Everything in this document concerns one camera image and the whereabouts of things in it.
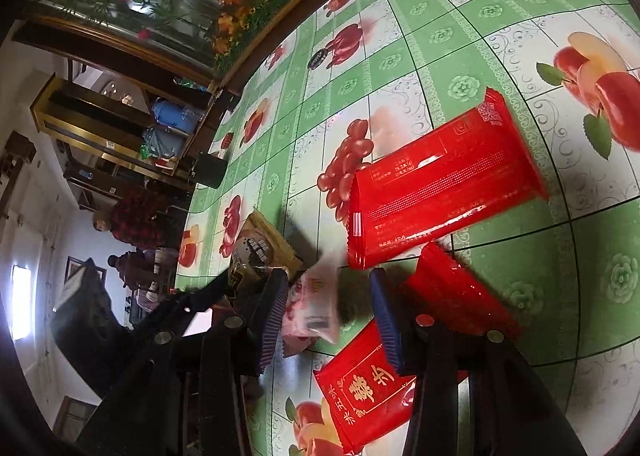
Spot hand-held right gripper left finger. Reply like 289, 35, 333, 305
75, 267, 291, 456

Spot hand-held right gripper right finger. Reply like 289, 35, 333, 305
370, 266, 587, 456

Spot pink snack packet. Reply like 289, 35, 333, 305
279, 255, 343, 358

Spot red gold-lettered snack packet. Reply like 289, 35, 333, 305
312, 320, 470, 455

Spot brown gold snack packet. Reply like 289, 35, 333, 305
226, 207, 305, 298

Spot shiny red snack packet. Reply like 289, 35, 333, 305
407, 242, 525, 343

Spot large red snack packet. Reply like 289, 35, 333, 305
346, 86, 551, 271

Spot black cylindrical container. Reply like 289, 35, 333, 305
194, 151, 227, 190

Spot dark cloth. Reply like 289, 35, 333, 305
51, 259, 132, 389

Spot wooden cabinet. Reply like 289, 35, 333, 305
172, 81, 244, 187

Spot blue thermos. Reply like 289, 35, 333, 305
151, 99, 197, 130

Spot bright window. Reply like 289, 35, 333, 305
11, 265, 32, 341

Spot gold-trimmed wooden partition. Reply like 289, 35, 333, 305
30, 74, 196, 178

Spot green fruit-print tablecloth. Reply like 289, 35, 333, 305
172, 0, 640, 456

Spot framed wall picture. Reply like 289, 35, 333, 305
64, 255, 107, 288

